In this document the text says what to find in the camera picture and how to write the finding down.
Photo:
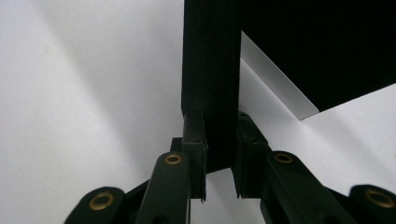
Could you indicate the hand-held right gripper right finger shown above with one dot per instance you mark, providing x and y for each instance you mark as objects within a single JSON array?
[{"x": 250, "y": 161}]

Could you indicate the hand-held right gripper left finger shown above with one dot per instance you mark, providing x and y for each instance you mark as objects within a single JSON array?
[{"x": 196, "y": 155}]

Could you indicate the black strip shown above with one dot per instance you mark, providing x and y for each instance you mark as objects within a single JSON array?
[{"x": 211, "y": 77}]

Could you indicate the black panel with silver edges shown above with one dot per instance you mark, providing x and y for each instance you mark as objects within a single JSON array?
[{"x": 327, "y": 46}]

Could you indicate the white paper sheet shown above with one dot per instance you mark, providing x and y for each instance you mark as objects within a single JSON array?
[{"x": 77, "y": 93}]

